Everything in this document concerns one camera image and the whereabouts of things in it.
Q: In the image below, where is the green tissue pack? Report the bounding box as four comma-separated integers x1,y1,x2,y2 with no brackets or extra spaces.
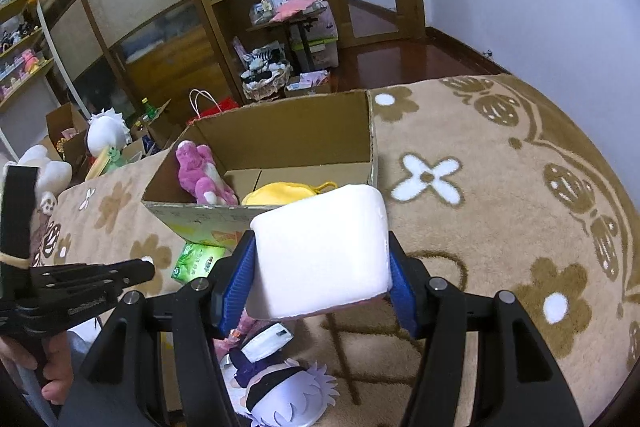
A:
171,243,228,284

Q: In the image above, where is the pink dress doll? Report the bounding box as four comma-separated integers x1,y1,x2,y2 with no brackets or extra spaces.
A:
214,311,262,361

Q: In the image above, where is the pink swirl roll plush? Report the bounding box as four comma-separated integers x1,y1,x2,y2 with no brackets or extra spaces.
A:
246,184,392,321

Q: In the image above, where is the white-haired blindfold plush doll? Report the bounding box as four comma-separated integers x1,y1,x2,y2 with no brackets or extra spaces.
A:
219,323,340,426

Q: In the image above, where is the person's left hand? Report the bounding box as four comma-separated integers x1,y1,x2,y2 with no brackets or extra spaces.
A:
1,333,74,405

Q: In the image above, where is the yellow plush toy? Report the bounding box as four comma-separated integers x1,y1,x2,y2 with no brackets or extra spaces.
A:
242,181,338,207

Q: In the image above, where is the green frog plush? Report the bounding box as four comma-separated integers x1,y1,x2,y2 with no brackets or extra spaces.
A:
103,147,127,173

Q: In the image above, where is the pink plush toy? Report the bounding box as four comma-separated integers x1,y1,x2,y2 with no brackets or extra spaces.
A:
175,140,239,206

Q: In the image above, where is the white and tan plush dog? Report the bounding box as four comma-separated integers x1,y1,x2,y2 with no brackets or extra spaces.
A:
1,144,73,216

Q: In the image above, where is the beige floral blanket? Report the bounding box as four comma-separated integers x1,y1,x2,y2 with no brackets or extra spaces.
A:
36,75,639,426

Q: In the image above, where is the brown cardboard box left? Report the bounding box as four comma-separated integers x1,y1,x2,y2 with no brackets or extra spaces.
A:
41,103,90,184

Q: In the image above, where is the white round plush head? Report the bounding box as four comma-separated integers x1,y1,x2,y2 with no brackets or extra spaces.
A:
87,108,130,158

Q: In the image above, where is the open cardboard box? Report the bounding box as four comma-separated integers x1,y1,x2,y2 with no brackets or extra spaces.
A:
142,91,378,249

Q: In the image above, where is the green glass bottle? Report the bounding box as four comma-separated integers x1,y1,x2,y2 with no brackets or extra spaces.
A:
142,98,157,121

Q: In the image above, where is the red paper shopping bag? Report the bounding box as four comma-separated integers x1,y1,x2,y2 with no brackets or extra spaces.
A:
188,89,239,124

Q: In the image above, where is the white toy display shelf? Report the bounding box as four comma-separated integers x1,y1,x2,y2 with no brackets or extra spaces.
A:
1,0,89,158

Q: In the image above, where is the wicker basket with socks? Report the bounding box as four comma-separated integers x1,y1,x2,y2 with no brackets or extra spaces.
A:
240,57,292,102

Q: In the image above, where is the small cardboard box on floor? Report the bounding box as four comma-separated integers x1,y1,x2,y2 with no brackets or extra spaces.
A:
284,70,332,98

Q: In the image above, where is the clear storage bin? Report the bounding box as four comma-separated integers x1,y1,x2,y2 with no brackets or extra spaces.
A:
291,5,338,72

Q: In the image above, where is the black side table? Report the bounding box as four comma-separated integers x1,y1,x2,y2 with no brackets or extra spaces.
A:
246,8,326,74

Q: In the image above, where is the pink cloth on table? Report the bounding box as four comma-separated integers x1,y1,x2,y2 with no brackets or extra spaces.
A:
271,0,326,23

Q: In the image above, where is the wooden wardrobe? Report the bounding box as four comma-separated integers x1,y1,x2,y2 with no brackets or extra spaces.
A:
40,0,238,124

